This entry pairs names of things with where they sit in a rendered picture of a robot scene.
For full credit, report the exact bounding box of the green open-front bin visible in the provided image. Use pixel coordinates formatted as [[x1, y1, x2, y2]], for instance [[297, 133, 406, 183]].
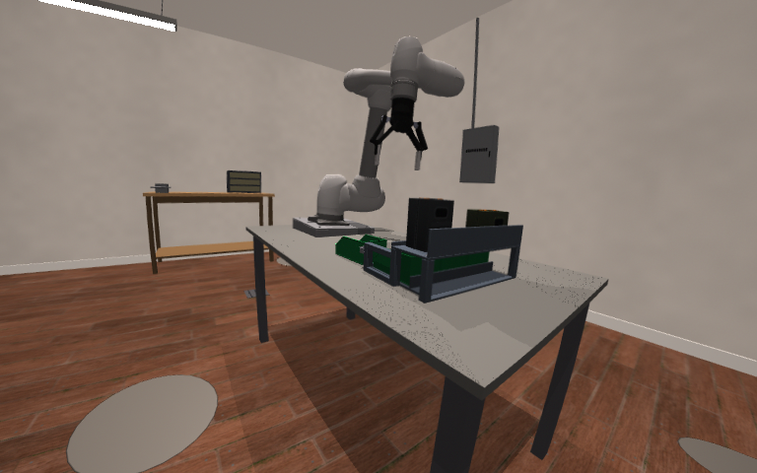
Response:
[[439, 255, 466, 271], [374, 252, 440, 286], [335, 235, 387, 265], [465, 252, 489, 266]]

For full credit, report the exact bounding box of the dark grey case with orange latches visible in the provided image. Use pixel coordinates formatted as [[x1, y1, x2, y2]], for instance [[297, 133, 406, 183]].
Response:
[[406, 198, 454, 252]]

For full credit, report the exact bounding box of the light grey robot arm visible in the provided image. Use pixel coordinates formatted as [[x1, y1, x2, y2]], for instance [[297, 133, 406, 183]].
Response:
[[307, 36, 464, 226]]

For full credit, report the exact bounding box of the dark green tool case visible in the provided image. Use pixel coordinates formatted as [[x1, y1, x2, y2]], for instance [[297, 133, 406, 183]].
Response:
[[465, 209, 509, 228]]

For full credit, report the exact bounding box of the grey metal shelf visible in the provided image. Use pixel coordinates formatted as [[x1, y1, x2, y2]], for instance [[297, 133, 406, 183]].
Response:
[[360, 225, 523, 304]]

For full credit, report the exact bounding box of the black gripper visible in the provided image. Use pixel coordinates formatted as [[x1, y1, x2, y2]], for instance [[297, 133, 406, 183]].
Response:
[[370, 98, 428, 170]]

